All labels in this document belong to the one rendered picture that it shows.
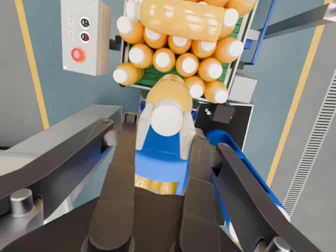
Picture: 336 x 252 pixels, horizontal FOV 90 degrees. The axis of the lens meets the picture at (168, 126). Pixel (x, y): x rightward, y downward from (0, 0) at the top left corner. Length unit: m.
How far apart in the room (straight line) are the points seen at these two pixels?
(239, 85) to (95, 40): 0.58
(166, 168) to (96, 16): 0.45
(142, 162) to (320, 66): 1.86
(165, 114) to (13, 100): 2.18
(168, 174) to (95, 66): 0.38
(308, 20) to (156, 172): 0.61
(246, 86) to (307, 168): 1.76
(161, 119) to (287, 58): 1.75
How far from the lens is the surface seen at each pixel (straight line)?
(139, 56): 0.51
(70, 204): 1.07
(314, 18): 0.68
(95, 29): 0.57
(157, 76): 0.73
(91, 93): 1.83
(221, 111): 0.67
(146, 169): 0.48
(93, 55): 0.57
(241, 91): 0.83
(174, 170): 0.48
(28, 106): 2.24
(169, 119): 0.19
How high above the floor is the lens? 1.62
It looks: 69 degrees down
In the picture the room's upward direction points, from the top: 174 degrees counter-clockwise
